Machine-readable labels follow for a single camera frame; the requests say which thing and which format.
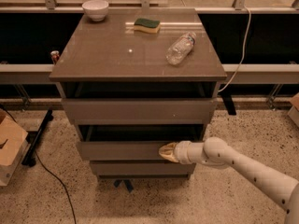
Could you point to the black stand leg right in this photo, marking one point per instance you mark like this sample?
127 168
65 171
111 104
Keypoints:
228 103

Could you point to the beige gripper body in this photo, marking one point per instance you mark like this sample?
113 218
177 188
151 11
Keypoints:
181 152

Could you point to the red soda can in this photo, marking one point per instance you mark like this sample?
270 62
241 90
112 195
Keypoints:
55 56

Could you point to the green yellow sponge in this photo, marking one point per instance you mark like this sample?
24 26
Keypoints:
147 26

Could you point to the cardboard box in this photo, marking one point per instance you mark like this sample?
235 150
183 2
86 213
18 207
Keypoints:
12 145
294 111

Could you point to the grey drawer cabinet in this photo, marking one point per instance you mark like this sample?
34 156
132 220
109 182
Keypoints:
110 60

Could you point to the grey top drawer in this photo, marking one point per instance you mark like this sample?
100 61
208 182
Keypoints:
140 112

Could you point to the grey bottom drawer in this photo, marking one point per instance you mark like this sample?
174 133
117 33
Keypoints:
141 169

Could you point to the grey drawer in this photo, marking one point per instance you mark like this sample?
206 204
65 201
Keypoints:
132 142
141 169
140 112

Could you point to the cardboard box left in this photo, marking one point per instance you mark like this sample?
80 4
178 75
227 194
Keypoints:
12 145

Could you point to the clear plastic water bottle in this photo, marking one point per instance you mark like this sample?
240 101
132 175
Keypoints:
181 48

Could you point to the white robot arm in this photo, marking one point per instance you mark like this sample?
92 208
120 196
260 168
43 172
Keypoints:
215 152

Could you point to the cardboard box right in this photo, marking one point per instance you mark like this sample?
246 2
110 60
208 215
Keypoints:
294 111

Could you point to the black stand leg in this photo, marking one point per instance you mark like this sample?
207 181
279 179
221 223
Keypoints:
34 138
228 103

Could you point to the white ceramic bowl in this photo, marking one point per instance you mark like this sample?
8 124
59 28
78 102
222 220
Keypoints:
96 10

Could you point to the black stand leg left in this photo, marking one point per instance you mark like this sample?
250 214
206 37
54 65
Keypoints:
34 138

